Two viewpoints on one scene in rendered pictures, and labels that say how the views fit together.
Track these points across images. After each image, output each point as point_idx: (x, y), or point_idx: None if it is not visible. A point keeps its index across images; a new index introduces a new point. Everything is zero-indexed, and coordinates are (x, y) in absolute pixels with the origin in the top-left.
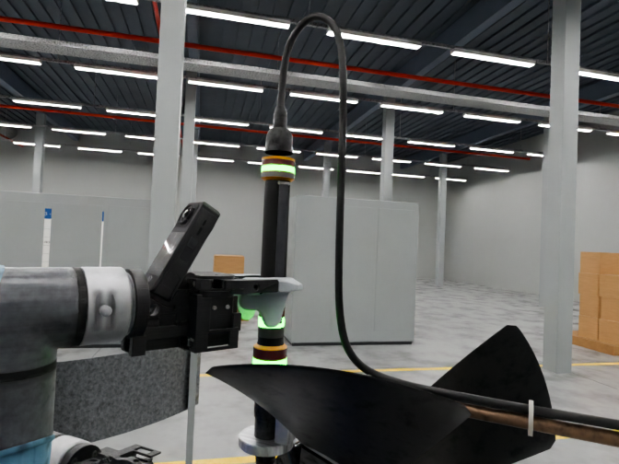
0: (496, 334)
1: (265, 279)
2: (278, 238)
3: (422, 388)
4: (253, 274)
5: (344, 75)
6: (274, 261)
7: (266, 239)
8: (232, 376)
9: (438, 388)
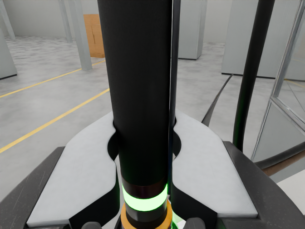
0: (227, 82)
1: (236, 161)
2: (179, 32)
3: (286, 157)
4: (100, 135)
5: None
6: (166, 92)
7: (146, 40)
8: None
9: (292, 150)
